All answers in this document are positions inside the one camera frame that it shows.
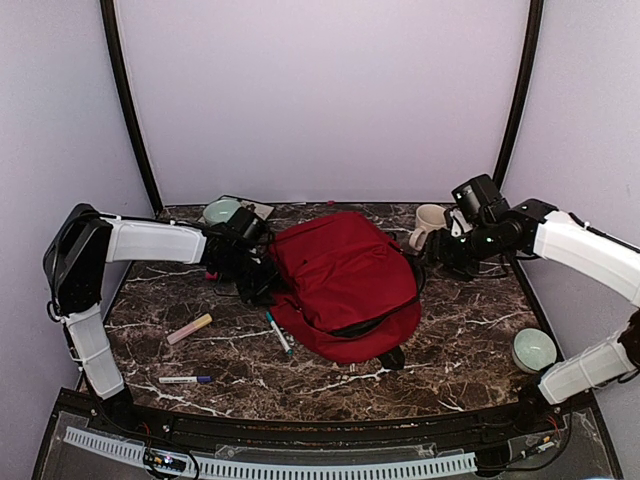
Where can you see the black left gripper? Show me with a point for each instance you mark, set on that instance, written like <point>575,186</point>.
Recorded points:
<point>256,296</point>

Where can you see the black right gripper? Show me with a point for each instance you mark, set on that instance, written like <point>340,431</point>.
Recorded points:
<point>438,250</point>

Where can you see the red backpack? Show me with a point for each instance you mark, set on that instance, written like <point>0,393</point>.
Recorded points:
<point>351,294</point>

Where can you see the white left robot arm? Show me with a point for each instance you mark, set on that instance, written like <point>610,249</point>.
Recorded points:
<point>89,241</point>

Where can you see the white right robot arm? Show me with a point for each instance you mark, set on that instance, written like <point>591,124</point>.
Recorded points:
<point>586,280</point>

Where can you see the pale green ceramic bowl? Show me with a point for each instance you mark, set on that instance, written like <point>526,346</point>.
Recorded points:
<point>220,211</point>

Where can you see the white mug with red pattern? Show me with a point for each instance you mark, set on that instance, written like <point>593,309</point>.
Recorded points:
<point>428,218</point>

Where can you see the floral patterned square plate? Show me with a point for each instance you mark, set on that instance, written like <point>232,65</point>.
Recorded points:
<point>263,211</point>

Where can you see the pink yellow highlighter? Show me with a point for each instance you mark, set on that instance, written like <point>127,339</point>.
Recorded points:
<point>189,329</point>

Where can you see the white pen purple cap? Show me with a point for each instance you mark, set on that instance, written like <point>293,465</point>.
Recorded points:
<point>185,380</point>

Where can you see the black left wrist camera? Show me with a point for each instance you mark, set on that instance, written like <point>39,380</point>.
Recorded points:
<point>247,225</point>

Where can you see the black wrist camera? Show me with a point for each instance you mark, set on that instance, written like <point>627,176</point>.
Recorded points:
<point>247,225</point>
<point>480,201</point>

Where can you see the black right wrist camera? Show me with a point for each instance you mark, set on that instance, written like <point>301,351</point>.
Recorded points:
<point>480,201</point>

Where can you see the black enclosure frame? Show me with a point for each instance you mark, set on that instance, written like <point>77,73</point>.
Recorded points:
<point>119,410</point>

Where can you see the white slotted cable duct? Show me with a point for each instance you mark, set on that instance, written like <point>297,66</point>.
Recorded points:
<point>245,463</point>

